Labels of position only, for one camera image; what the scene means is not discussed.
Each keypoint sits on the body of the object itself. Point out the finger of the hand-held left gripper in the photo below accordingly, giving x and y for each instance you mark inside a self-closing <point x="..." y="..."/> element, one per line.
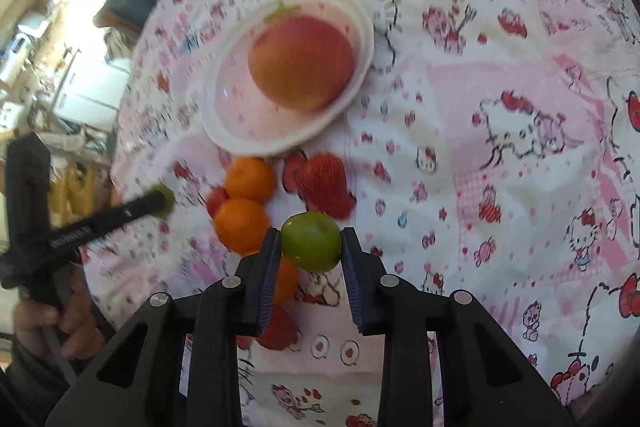
<point x="110" y="219"/>

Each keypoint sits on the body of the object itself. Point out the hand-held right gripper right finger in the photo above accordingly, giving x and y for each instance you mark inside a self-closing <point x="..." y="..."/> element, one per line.
<point x="354" y="277"/>

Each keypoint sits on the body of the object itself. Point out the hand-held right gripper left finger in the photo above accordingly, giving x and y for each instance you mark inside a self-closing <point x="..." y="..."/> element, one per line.
<point x="267" y="277"/>

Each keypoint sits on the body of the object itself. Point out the orange mandarin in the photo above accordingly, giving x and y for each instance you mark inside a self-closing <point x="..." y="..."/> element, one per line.
<point x="249" y="178"/>
<point x="286" y="279"/>
<point x="241" y="226"/>

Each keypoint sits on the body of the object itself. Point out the small red strawberry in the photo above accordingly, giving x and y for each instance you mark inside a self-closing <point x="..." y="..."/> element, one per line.
<point x="277" y="332"/>

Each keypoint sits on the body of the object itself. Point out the small green grape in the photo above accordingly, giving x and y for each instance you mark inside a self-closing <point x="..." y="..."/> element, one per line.
<point x="165" y="199"/>

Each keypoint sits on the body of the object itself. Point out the red cherry tomato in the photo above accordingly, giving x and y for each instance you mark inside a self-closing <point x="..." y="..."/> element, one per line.
<point x="216" y="201"/>

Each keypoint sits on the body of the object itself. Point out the large red strawberry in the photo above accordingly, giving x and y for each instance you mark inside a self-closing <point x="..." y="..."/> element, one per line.
<point x="325" y="187"/>

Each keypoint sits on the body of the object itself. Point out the white plastic plate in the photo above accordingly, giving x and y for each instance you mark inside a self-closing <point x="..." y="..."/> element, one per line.
<point x="235" y="107"/>

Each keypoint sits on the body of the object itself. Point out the person's left hand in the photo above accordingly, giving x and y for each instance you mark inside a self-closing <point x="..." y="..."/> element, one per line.
<point x="80" y="317"/>

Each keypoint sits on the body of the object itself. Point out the white cabinet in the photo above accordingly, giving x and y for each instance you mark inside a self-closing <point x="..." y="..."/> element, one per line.
<point x="92" y="92"/>

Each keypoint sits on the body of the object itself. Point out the blue chair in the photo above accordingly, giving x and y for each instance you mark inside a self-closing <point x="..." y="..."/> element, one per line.
<point x="130" y="4"/>

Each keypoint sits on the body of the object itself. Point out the pink cartoon printed blanket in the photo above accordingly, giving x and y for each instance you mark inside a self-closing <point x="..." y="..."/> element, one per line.
<point x="500" y="32"/>

